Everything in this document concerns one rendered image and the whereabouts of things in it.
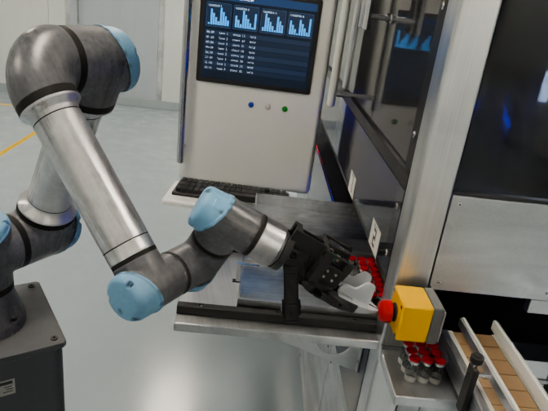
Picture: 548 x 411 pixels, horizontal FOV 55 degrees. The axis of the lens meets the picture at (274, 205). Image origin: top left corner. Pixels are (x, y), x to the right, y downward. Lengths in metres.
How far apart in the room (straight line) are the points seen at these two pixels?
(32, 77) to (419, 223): 0.66
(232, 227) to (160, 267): 0.13
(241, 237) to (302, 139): 1.11
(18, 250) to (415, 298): 0.76
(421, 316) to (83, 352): 1.74
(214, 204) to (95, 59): 0.31
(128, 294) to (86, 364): 1.60
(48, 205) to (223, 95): 0.93
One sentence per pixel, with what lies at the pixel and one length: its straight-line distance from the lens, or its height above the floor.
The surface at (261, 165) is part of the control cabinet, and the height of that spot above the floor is 0.89.
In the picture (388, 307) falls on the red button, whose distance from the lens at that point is 0.95.
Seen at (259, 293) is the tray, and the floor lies 0.88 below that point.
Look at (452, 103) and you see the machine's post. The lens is 0.91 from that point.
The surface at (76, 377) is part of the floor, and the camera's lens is 2.32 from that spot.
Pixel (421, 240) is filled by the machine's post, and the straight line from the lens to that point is 0.98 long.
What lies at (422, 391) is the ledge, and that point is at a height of 0.88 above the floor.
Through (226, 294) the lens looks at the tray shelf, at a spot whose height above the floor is 0.88.
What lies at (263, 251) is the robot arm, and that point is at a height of 1.11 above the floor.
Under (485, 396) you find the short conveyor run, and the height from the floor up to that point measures 0.93.
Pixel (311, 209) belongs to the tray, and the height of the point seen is 0.88.
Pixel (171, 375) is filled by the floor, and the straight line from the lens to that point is 2.30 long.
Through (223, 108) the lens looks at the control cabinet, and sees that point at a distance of 1.91.
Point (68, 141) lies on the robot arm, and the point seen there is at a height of 1.25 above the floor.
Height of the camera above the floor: 1.49
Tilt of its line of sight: 22 degrees down
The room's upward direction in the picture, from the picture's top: 7 degrees clockwise
